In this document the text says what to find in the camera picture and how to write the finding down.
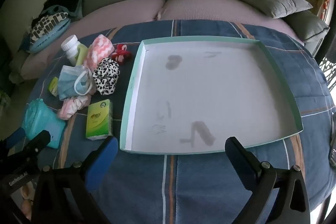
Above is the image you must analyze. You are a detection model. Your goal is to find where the patterned blue bag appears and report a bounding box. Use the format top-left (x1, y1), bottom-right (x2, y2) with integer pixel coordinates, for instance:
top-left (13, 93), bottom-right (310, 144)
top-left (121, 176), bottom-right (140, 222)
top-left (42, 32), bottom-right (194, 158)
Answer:
top-left (28, 5), bottom-right (71, 53)

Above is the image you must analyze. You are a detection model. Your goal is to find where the white tray with teal rim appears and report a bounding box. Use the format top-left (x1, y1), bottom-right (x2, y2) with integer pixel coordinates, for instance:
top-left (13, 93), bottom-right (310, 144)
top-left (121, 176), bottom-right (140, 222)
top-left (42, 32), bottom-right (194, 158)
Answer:
top-left (119, 36), bottom-right (303, 156)

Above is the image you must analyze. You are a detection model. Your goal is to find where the pink sofa cover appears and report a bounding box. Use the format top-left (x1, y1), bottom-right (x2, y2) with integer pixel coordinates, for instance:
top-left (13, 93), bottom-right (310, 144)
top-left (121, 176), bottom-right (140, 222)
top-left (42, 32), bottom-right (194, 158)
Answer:
top-left (20, 0), bottom-right (305, 80)

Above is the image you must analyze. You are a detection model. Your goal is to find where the dark green piped cushion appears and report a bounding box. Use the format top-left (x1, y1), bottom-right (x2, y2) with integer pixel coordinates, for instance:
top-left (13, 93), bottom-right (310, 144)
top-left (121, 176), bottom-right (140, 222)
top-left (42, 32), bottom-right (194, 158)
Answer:
top-left (283, 10), bottom-right (331, 48)

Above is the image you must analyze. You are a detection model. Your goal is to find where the grey rectangular cushion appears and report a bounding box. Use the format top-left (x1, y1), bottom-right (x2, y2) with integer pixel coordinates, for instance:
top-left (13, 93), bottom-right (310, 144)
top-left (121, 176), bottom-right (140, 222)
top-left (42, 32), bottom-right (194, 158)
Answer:
top-left (231, 0), bottom-right (314, 19)

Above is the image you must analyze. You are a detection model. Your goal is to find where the small green packet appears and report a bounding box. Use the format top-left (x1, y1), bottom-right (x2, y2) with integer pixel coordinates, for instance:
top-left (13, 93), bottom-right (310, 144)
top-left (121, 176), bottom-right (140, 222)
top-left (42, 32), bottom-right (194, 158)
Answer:
top-left (48, 77), bottom-right (59, 97)

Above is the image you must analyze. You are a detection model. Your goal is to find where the blue face mask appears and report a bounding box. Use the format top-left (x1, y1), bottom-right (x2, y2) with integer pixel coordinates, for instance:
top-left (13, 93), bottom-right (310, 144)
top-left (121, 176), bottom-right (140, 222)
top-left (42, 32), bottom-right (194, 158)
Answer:
top-left (58, 64), bottom-right (93, 101)

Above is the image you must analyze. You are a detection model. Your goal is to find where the pink and white chevron towel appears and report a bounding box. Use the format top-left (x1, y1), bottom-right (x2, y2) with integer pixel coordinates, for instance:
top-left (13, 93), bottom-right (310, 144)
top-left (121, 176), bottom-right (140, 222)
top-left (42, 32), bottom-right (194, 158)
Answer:
top-left (83, 34), bottom-right (114, 68)

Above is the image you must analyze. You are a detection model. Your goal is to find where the pale pink cloth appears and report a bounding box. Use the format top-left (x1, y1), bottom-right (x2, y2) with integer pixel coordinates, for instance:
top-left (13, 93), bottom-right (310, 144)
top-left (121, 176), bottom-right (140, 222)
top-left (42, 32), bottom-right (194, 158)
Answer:
top-left (58, 94), bottom-right (92, 120)

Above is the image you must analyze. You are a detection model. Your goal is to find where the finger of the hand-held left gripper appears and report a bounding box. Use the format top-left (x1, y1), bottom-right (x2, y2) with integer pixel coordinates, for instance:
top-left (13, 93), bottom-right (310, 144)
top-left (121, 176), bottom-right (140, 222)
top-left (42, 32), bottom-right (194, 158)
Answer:
top-left (8, 130), bottom-right (51, 169)
top-left (0, 127), bottom-right (26, 159)

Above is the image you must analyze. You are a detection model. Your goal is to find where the green tissue pack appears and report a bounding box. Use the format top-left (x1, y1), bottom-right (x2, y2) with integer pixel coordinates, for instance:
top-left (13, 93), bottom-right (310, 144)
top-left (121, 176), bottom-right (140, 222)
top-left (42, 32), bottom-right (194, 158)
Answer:
top-left (85, 99), bottom-right (114, 141)

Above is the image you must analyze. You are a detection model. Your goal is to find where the white bottle with green label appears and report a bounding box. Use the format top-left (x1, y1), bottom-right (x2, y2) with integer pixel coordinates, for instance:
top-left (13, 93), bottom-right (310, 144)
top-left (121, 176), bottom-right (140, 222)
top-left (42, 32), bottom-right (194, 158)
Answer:
top-left (61, 35), bottom-right (88, 65)

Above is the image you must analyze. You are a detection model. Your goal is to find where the black phone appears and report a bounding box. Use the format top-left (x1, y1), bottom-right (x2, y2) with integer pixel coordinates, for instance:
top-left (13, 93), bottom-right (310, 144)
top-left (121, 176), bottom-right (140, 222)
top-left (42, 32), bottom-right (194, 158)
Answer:
top-left (328, 132), bottom-right (336, 167)

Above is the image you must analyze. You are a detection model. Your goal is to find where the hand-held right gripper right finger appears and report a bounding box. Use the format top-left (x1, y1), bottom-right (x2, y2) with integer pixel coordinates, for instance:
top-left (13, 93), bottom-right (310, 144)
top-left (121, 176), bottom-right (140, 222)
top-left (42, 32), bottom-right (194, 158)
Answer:
top-left (224, 136), bottom-right (311, 224)

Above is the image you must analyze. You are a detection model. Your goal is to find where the teal wet wipes pack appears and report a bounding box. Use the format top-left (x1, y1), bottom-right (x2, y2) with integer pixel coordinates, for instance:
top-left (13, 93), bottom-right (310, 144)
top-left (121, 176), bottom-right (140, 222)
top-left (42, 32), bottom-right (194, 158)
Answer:
top-left (21, 99), bottom-right (66, 149)

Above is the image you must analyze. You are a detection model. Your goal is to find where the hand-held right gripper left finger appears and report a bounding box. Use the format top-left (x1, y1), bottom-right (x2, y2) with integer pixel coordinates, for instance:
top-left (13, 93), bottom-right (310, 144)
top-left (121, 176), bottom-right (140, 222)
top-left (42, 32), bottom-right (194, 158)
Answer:
top-left (31, 136), bottom-right (118, 224)

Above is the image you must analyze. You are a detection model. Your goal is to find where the black and white spotted scrunchie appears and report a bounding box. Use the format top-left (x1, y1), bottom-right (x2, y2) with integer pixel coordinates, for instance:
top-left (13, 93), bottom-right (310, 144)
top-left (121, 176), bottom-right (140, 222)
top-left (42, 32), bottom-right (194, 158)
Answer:
top-left (92, 57), bottom-right (121, 96)

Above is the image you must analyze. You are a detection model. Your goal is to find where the dark teal clothing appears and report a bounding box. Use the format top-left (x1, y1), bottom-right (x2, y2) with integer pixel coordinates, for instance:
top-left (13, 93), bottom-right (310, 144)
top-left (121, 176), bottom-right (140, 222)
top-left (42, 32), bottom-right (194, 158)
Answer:
top-left (43, 0), bottom-right (84, 20)

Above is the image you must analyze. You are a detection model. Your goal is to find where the person's left hand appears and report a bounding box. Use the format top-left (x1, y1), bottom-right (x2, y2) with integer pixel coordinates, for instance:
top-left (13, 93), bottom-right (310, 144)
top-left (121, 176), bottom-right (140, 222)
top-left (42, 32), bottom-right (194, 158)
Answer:
top-left (21, 184), bottom-right (34, 215)

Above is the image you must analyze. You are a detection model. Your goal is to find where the blue plaid blanket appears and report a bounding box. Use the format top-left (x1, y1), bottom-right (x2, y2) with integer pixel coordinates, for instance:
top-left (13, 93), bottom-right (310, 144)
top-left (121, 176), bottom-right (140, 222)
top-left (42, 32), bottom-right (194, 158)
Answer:
top-left (26, 19), bottom-right (336, 224)

